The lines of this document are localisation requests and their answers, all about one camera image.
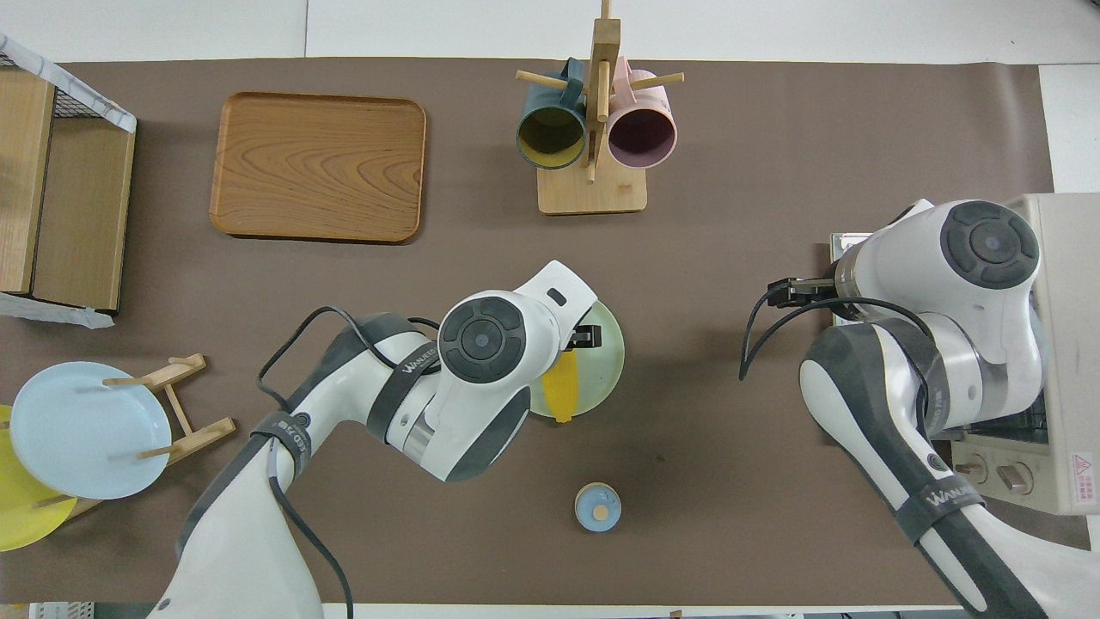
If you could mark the brown paper table mat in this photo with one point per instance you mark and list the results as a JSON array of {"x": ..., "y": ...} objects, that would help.
[{"x": 730, "y": 172}]

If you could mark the dark blue mug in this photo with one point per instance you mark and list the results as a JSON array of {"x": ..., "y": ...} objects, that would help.
[{"x": 550, "y": 137}]

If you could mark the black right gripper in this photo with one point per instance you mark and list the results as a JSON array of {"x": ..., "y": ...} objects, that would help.
[{"x": 799, "y": 292}]

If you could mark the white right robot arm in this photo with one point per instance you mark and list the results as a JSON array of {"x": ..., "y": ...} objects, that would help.
[{"x": 945, "y": 258}]

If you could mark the glass oven door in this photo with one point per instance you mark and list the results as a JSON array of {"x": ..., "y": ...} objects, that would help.
[{"x": 842, "y": 245}]

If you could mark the yellow plate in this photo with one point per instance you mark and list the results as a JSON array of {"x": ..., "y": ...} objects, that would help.
[{"x": 26, "y": 516}]

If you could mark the yellow corn cob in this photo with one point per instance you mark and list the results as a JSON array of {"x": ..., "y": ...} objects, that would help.
[{"x": 563, "y": 395}]

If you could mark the pink mug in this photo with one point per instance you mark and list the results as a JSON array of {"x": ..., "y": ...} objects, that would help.
[{"x": 643, "y": 137}]

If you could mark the beige oven knob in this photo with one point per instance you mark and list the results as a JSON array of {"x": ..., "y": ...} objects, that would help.
[
  {"x": 1016, "y": 478},
  {"x": 971, "y": 468}
]

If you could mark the pale green plate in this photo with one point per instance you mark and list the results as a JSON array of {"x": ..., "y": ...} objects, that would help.
[{"x": 601, "y": 370}]

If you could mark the wooden plate rack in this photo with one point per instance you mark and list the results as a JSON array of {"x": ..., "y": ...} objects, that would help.
[{"x": 202, "y": 434}]

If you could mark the wooden mug tree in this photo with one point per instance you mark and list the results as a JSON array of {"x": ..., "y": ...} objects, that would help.
[{"x": 593, "y": 198}]

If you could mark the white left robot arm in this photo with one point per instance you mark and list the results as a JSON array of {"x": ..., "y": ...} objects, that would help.
[{"x": 481, "y": 344}]

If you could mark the light blue plate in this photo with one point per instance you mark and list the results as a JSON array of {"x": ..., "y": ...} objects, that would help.
[{"x": 86, "y": 430}]

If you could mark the beige toaster oven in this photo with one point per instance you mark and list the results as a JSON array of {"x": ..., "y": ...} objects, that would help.
[{"x": 1074, "y": 344}]

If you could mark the brown wooden tray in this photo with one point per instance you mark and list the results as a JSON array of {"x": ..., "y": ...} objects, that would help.
[{"x": 318, "y": 172}]

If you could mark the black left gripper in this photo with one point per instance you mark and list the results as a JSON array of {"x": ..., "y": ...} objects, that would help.
[{"x": 586, "y": 337}]

